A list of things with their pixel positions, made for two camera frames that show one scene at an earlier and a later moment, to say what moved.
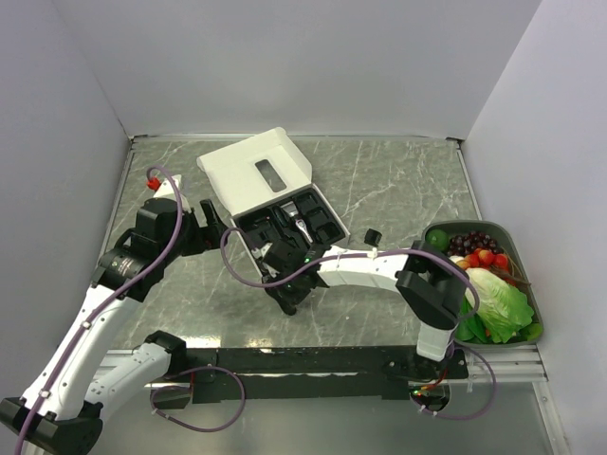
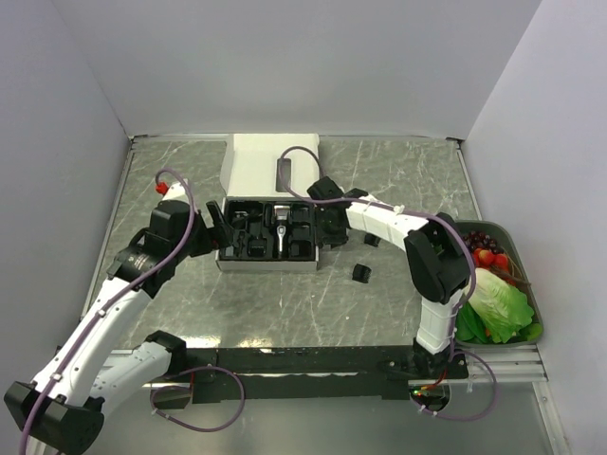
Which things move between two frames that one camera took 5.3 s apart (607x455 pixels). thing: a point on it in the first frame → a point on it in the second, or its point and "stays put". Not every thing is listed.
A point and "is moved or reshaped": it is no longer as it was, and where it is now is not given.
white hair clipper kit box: [266, 185] is moved or reshaped
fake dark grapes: [466, 245] stays put
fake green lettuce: [503, 312] stays put
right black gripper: [303, 294] → [323, 238]
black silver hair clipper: [293, 213] → [282, 233]
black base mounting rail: [246, 374] stays put
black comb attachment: [373, 237] stays put
